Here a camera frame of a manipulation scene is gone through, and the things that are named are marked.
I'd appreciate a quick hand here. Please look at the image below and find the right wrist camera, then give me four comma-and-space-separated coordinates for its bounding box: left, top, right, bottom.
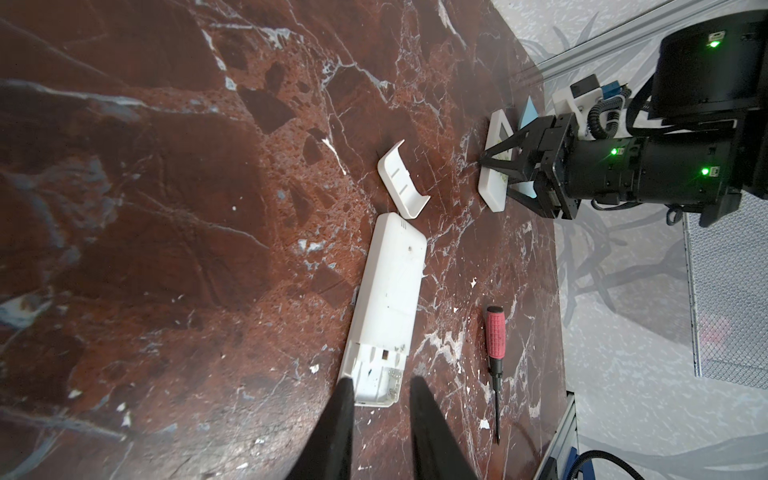
553, 75, 632, 140

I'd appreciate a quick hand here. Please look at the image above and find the pink handled screwdriver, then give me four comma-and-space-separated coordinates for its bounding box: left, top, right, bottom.
485, 305, 506, 444

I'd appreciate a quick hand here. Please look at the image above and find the white remote control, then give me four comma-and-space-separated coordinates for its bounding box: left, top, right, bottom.
478, 109, 517, 214
339, 213, 427, 408

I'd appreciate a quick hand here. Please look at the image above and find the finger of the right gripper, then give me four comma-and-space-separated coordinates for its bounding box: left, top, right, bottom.
479, 122, 543, 171
506, 181, 549, 218

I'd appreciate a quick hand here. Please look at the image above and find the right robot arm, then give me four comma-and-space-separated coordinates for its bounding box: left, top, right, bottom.
479, 10, 767, 227

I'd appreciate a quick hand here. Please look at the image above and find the white battery cover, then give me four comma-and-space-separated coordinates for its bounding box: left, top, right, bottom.
377, 140, 431, 220

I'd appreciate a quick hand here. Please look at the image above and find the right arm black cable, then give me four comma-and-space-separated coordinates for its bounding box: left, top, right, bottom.
566, 449, 646, 480

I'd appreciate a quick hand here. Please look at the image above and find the white wire mesh basket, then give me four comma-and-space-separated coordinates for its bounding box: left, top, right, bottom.
684, 194, 767, 390

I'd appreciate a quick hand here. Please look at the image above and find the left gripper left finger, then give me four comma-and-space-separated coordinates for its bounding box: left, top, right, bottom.
287, 378, 355, 479

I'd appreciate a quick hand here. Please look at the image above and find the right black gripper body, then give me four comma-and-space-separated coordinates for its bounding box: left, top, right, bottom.
530, 113, 580, 219

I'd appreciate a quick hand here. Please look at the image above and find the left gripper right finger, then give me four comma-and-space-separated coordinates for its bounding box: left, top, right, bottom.
409, 376, 477, 480

